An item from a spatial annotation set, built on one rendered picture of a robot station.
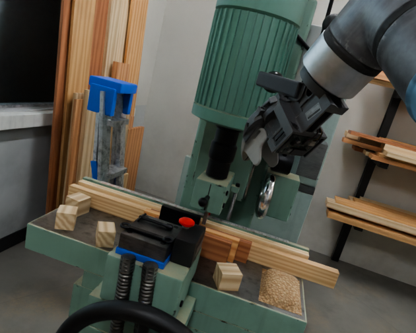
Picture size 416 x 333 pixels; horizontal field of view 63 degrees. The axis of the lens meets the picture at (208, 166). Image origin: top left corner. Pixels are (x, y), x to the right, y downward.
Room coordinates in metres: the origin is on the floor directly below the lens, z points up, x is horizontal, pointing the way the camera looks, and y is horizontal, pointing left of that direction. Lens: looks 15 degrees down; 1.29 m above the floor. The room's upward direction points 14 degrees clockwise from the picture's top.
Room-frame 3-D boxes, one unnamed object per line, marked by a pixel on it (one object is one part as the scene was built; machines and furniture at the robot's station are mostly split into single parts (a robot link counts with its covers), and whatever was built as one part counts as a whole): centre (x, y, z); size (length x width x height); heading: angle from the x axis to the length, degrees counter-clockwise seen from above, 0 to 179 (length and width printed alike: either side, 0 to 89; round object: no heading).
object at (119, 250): (0.56, 0.05, 0.99); 0.13 x 0.11 x 0.06; 81
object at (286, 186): (0.91, -0.21, 1.02); 0.09 x 0.07 x 0.12; 81
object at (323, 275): (0.75, -0.01, 0.92); 0.68 x 0.02 x 0.04; 81
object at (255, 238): (0.77, 0.02, 0.92); 0.60 x 0.02 x 0.05; 81
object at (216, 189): (0.77, -0.03, 1.03); 0.14 x 0.07 x 0.09; 171
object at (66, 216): (0.67, 0.27, 0.92); 0.04 x 0.04 x 0.04; 17
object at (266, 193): (0.86, -0.17, 1.02); 0.12 x 0.03 x 0.12; 171
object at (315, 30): (1.04, -0.21, 1.40); 0.10 x 0.06 x 0.16; 171
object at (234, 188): (0.80, -0.08, 1.00); 0.02 x 0.02 x 0.10; 81
